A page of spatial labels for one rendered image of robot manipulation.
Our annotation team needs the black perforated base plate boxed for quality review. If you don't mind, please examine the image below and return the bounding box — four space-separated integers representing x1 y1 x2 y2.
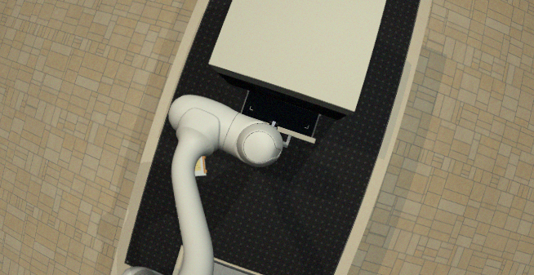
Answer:
124 0 420 275

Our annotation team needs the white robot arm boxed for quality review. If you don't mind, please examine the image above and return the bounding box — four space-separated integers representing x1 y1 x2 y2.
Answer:
168 95 283 275

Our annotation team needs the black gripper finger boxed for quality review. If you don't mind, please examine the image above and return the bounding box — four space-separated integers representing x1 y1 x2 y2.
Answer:
269 120 278 129

